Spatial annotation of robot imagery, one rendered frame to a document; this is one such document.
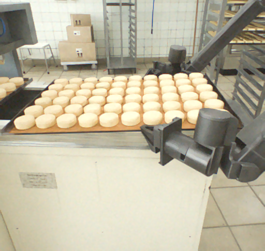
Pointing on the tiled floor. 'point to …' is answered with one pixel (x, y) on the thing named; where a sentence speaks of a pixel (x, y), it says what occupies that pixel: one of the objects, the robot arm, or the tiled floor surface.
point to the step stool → (38, 54)
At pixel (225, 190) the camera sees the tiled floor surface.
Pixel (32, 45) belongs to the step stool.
